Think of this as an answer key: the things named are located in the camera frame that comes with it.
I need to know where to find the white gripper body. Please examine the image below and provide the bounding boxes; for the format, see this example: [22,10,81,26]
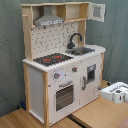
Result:
[100,82,128,104]

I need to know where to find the white microwave door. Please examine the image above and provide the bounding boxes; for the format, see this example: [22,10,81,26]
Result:
[87,3,105,22]

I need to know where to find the wooden toy kitchen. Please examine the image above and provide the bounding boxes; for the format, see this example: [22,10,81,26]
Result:
[22,2,105,128]

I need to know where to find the grey ice dispenser panel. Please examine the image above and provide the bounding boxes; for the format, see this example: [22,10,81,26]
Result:
[87,65,96,82]

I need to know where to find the right red stove knob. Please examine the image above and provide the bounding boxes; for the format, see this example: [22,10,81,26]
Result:
[71,66,78,73]

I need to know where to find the red stove knob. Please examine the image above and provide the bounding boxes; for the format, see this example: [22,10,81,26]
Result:
[54,73,60,79]
[71,66,78,73]

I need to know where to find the oven door with window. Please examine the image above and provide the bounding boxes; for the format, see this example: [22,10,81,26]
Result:
[55,81,75,113]

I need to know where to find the grey toy sink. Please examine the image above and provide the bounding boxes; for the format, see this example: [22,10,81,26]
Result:
[65,47,95,56]

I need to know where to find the left red stove knob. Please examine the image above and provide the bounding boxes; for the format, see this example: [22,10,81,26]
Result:
[54,73,60,79]

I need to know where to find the black toy faucet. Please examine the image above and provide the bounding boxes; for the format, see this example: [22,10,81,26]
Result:
[67,33,82,49]

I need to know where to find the black toy stovetop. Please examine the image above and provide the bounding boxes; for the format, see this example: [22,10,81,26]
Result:
[34,53,70,66]

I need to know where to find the grey range hood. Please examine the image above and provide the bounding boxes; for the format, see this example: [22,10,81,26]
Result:
[34,5,64,27]

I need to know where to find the grey fridge door handle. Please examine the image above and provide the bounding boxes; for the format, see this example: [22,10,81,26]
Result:
[82,76,86,91]

